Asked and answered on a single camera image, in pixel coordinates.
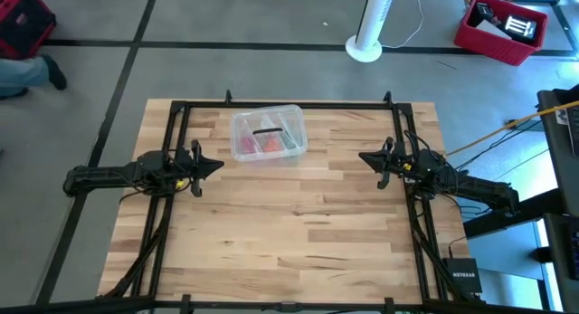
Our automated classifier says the black desk crossbar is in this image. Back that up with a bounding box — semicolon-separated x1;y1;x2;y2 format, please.
463;186;566;239

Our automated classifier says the black desk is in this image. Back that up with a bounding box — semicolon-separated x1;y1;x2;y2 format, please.
545;212;579;313
536;85;579;215

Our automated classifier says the red and black crate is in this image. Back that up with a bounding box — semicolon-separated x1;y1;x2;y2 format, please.
0;0;58;61

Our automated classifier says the clear plastic storage bin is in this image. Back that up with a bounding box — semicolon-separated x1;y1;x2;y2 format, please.
229;103;310;164

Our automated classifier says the red plastic crate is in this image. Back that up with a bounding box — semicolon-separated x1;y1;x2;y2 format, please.
454;0;549;67

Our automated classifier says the pink bandage roll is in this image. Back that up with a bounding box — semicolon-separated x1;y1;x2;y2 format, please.
241;135;260;156

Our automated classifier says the blue cable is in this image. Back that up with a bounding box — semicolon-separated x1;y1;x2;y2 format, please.
456;119;544;170

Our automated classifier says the black metal table frame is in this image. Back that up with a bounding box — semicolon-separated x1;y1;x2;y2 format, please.
0;90;579;314

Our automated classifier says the grey flat sheet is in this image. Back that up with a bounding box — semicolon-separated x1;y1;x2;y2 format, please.
474;18;512;40

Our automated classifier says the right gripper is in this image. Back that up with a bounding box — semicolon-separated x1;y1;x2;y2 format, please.
358;136;426;192

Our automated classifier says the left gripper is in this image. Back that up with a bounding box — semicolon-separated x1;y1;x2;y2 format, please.
174;138;225;199

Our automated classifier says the white tower fan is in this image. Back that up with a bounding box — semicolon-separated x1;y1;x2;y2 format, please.
346;0;399;64

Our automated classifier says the yellow cable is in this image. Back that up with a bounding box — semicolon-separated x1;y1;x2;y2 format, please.
446;100;579;157

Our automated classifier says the green bandage roll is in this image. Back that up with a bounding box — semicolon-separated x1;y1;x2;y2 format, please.
280;131;299;151

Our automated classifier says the black device with white stripes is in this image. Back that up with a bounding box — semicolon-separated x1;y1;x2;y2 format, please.
502;14;538;46

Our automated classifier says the white fan cable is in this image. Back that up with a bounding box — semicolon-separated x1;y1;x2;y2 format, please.
382;0;425;50

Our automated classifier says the person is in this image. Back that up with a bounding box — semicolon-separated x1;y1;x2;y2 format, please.
0;53;69;101

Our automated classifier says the small black device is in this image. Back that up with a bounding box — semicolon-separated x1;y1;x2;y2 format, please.
474;2;495;22

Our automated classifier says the black cable bundle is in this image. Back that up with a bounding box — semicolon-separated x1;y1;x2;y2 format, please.
106;195;176;300
406;195;462;301

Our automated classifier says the black network switch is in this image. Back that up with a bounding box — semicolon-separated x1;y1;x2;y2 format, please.
441;257;483;295

